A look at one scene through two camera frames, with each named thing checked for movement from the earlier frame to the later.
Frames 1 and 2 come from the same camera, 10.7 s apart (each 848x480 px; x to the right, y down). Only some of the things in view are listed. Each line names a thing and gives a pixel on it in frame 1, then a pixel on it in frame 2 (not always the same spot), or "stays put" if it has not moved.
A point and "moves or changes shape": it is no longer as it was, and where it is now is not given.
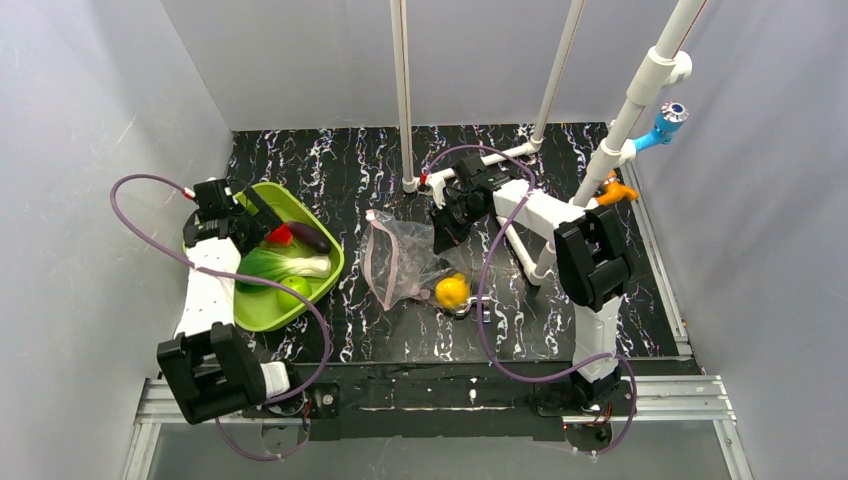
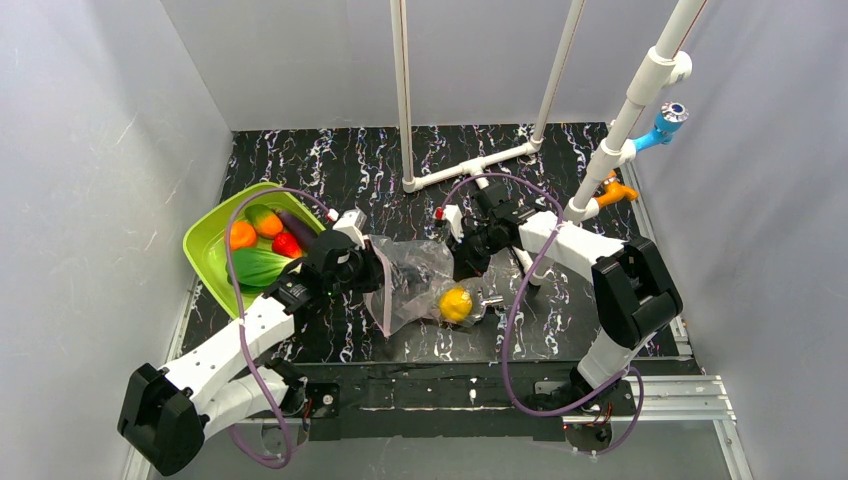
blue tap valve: [668, 120] stays put
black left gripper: [263, 216] → [371, 270]
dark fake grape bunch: [441, 267] → [413, 277]
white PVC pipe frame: [656, 68] stays put
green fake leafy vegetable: [274, 265] stays put
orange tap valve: [615, 192] stays put
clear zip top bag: [399, 261] moves or changes shape
